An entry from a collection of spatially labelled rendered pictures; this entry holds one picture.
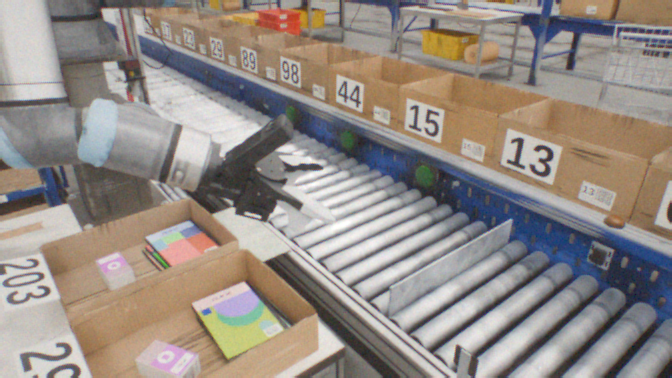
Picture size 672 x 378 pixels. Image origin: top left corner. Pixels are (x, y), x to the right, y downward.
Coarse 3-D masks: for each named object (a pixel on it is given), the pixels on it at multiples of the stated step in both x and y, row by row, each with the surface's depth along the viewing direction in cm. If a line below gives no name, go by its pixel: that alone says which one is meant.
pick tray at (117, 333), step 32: (224, 256) 104; (256, 256) 103; (160, 288) 96; (192, 288) 101; (224, 288) 107; (288, 288) 95; (96, 320) 89; (128, 320) 93; (160, 320) 98; (192, 320) 98; (96, 352) 90; (128, 352) 90; (192, 352) 90; (256, 352) 80; (288, 352) 86
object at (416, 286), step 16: (480, 240) 118; (496, 240) 124; (448, 256) 110; (464, 256) 116; (480, 256) 121; (416, 272) 105; (432, 272) 108; (448, 272) 113; (400, 288) 102; (416, 288) 107; (432, 288) 111; (400, 304) 105
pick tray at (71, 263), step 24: (144, 216) 122; (168, 216) 126; (192, 216) 131; (72, 240) 112; (96, 240) 115; (120, 240) 120; (144, 240) 124; (48, 264) 109; (72, 264) 114; (144, 264) 116; (192, 264) 103; (72, 288) 107; (96, 288) 107; (120, 288) 94; (144, 288) 97; (72, 312) 89
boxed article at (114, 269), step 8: (112, 256) 112; (120, 256) 112; (96, 264) 110; (104, 264) 109; (112, 264) 109; (120, 264) 109; (104, 272) 106; (112, 272) 106; (120, 272) 106; (128, 272) 106; (104, 280) 109; (112, 280) 104; (120, 280) 106; (128, 280) 107; (112, 288) 105
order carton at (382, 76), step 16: (336, 64) 184; (352, 64) 190; (368, 64) 195; (384, 64) 198; (400, 64) 191; (416, 64) 184; (336, 80) 181; (368, 80) 166; (384, 80) 201; (400, 80) 194; (416, 80) 187; (368, 96) 169; (384, 96) 162; (352, 112) 180; (368, 112) 172
